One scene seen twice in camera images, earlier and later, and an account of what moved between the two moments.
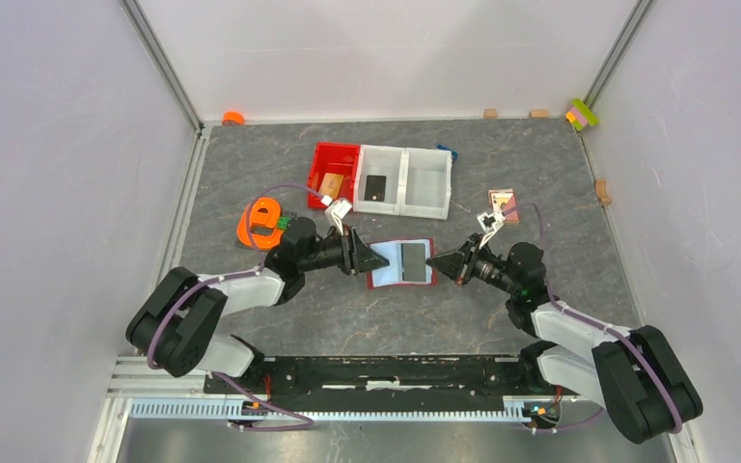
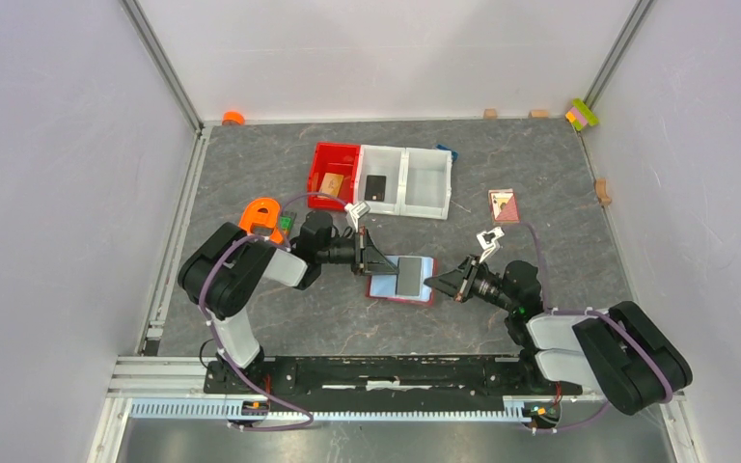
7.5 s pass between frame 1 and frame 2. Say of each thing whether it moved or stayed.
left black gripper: stayed
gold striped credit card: stayed
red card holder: moved
